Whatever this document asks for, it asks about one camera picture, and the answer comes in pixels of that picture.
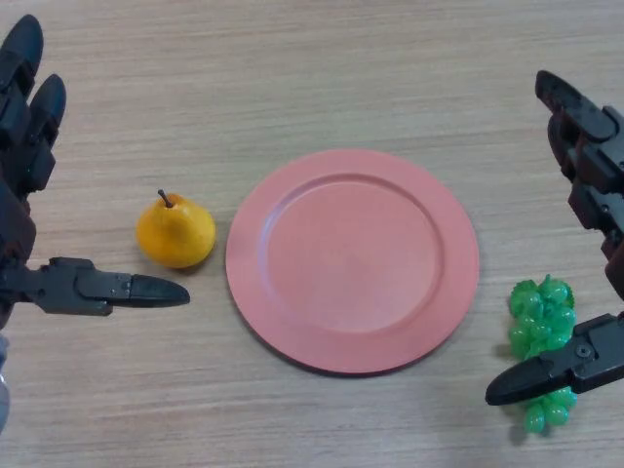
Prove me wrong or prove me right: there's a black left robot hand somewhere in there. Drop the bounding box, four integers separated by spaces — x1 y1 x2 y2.
0 14 191 333

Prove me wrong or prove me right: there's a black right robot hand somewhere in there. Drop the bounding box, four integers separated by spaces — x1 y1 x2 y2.
486 69 624 409

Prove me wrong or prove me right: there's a yellow pear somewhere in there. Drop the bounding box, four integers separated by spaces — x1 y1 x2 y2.
135 188 217 270

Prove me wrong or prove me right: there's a pink round plate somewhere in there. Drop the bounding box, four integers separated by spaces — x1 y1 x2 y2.
224 148 482 376

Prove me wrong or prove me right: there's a green grape bunch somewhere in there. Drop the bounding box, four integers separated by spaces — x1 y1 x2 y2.
508 274 581 435

